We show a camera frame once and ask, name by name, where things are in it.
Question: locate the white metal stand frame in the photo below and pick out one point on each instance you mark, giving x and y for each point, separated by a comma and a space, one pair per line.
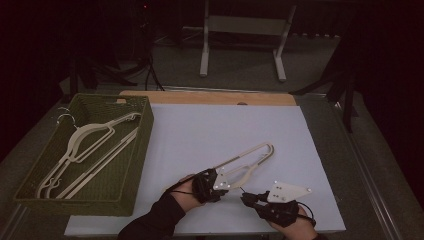
245, 25

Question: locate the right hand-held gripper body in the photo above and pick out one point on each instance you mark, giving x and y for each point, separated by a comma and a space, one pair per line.
283, 200

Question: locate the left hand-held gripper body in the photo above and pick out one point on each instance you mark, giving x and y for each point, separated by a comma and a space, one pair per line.
208, 185

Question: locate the person's right hand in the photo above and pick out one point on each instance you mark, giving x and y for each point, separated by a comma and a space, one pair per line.
293, 230

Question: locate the black tripod stand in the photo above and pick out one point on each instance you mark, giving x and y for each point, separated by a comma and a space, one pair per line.
93, 71

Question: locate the green woven basket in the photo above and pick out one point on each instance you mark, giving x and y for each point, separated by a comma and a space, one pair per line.
110, 186

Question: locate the cream plastic clothes hanger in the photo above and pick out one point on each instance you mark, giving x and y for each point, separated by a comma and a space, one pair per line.
96, 126
253, 160
100, 164

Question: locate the black metal stand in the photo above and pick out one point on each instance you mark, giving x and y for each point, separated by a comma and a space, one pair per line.
343, 80

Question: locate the white paper sheet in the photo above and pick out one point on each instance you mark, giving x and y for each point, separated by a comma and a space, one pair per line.
206, 126

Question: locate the person's left hand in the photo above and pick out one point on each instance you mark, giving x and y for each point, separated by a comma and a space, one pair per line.
183, 196

